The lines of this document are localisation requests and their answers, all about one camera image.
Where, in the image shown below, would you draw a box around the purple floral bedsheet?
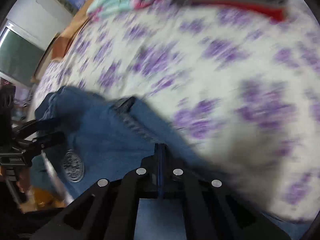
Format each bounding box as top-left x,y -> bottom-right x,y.
34,0 -> 319,220

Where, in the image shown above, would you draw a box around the brown satin pillow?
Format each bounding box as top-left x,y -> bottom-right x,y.
51,0 -> 94,61

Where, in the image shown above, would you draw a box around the blue denim jeans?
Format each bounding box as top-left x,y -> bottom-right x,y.
35,86 -> 310,239

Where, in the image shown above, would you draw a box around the person left hand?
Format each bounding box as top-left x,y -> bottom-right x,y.
17,168 -> 31,193

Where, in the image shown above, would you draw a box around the folded red garment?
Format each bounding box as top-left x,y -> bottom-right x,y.
191,0 -> 286,22

